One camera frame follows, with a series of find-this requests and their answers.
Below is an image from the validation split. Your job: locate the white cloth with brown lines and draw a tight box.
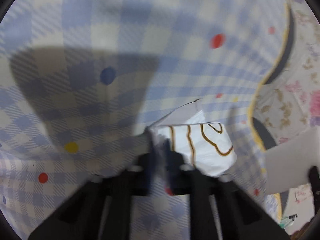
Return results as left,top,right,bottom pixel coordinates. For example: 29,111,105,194
146,99,237,178

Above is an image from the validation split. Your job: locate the blue checked dotted tablecloth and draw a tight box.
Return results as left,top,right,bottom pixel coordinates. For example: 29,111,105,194
0,0,293,240

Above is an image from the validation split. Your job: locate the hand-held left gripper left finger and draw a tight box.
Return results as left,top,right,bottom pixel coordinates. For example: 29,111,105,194
27,152,157,240

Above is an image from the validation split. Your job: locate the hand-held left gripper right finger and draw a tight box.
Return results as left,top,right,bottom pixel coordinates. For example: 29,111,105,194
164,139,290,240

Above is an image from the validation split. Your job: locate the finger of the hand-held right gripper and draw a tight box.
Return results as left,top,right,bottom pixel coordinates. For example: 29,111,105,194
308,165,320,198

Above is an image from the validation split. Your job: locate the floral printed cloth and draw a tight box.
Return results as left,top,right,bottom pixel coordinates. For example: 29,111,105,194
250,0,320,235

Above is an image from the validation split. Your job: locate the green and black small object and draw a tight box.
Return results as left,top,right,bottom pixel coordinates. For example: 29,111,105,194
279,213,298,228

